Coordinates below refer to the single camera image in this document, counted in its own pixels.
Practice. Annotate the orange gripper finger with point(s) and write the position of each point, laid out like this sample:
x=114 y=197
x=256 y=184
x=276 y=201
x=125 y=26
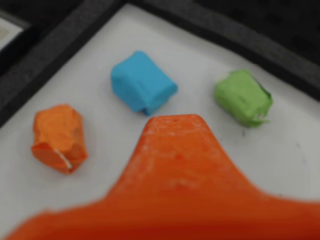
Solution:
x=175 y=175

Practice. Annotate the blue paper wad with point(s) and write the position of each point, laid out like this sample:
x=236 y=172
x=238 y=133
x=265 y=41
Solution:
x=142 y=82

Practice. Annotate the green paper wad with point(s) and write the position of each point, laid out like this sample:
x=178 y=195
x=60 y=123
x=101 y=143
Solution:
x=240 y=97

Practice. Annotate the orange paper wad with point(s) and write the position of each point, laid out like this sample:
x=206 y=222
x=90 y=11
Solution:
x=57 y=135

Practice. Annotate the grey foam border strip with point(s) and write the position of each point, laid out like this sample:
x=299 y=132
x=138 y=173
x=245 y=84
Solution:
x=50 y=62
x=225 y=32

